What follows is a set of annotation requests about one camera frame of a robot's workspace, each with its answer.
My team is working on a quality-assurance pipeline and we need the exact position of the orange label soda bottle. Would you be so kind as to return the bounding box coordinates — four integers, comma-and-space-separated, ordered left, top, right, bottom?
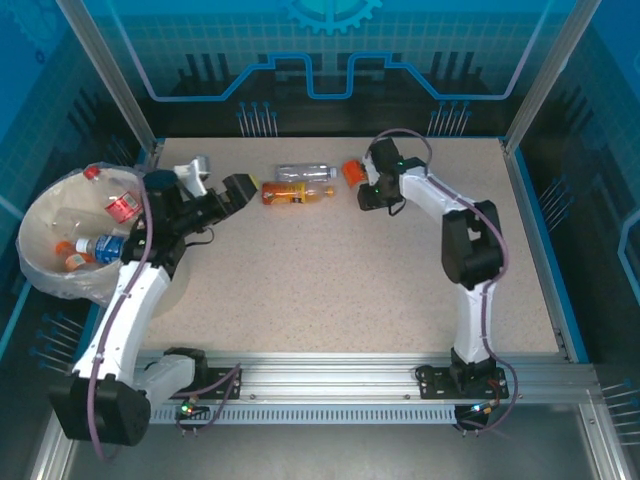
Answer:
341, 158, 368, 190

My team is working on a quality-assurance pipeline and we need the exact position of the clear bottle red label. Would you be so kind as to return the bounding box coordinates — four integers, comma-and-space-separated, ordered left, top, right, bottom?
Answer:
83, 167, 144, 224

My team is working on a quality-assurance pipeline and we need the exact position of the clear bottle blue label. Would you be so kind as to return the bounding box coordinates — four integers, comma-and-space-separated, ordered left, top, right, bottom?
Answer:
74, 233, 129, 265

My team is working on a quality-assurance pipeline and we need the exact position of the large clear bottle white label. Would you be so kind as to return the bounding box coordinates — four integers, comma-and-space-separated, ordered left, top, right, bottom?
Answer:
54, 207, 111, 236

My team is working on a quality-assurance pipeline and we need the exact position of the small bottle orange cap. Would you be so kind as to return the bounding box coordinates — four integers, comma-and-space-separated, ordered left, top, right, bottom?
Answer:
54, 240, 101, 274

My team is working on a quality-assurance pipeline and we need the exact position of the white plastic bin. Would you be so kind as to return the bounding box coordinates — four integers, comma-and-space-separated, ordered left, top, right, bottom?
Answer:
15, 162, 194, 321

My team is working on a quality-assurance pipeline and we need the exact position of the clear plastic bin liner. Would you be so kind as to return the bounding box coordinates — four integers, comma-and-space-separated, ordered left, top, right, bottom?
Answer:
14, 160, 151, 307

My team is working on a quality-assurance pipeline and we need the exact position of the orange juice bottle yellow cap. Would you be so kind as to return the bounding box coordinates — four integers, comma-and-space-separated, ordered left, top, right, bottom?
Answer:
260, 179, 336, 207

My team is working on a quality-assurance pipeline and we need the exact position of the clear ribbed plastic bottle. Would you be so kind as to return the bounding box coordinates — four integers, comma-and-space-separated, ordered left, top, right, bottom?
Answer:
273, 162, 339, 184

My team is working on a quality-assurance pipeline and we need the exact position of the small LED circuit board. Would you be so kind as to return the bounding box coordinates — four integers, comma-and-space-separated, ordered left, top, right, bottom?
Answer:
174, 398, 211, 421
462, 399, 501, 419

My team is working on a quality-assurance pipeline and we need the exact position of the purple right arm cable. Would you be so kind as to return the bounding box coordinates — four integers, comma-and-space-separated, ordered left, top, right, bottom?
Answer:
367, 128, 519, 436

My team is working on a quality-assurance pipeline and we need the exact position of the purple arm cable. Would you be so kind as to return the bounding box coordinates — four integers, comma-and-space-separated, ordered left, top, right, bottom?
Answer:
87, 167, 244, 461
367, 128, 519, 436

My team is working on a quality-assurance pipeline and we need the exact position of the aluminium table side rail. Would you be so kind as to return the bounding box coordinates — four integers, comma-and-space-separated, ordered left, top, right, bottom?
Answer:
499, 137, 576, 359

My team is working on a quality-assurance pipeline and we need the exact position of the aluminium frame post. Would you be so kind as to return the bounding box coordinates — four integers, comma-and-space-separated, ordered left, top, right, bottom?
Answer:
54, 0, 166, 156
501, 0, 606, 154

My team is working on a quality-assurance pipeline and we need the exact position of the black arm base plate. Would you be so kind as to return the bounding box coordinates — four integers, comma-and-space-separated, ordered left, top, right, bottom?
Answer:
415, 363, 510, 401
197, 366, 245, 401

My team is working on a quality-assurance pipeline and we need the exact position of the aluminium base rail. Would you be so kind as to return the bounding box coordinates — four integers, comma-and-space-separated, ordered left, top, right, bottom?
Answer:
67, 349, 601, 409

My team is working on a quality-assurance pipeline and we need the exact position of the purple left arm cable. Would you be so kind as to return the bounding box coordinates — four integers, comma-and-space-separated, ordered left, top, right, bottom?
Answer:
87, 167, 244, 461

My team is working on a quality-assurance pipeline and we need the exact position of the slotted white cable duct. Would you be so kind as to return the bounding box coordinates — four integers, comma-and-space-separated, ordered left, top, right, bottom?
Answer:
149, 405, 469, 426

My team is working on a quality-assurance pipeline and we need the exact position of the aluminium frame beam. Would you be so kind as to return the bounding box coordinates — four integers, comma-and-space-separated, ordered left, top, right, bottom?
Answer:
29, 429, 86, 480
579, 399, 631, 480

